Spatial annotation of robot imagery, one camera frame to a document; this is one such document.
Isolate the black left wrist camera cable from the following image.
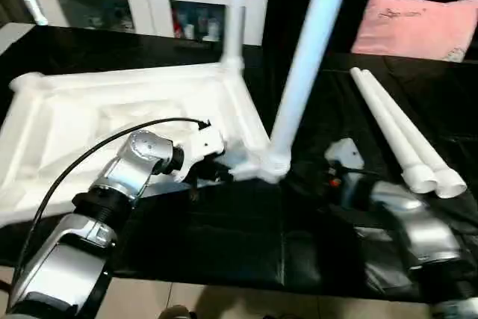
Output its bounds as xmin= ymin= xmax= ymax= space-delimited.
xmin=13 ymin=117 xmax=213 ymax=272

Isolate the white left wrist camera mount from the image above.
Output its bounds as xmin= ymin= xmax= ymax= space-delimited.
xmin=170 ymin=120 xmax=226 ymax=185

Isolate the white plastic table top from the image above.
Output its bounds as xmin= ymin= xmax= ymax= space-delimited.
xmin=0 ymin=62 xmax=293 ymax=229

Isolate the pink pillow with print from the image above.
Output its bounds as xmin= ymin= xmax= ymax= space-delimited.
xmin=350 ymin=0 xmax=478 ymax=63

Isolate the black work mat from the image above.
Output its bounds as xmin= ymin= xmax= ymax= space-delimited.
xmin=0 ymin=23 xmax=478 ymax=297

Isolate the white plastic table leg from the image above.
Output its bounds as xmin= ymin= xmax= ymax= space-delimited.
xmin=269 ymin=0 xmax=359 ymax=182
xmin=360 ymin=67 xmax=468 ymax=200
xmin=350 ymin=66 xmax=438 ymax=194
xmin=219 ymin=0 xmax=250 ymax=74

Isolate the dark left robot foot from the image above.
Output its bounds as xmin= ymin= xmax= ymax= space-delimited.
xmin=160 ymin=304 xmax=196 ymax=319

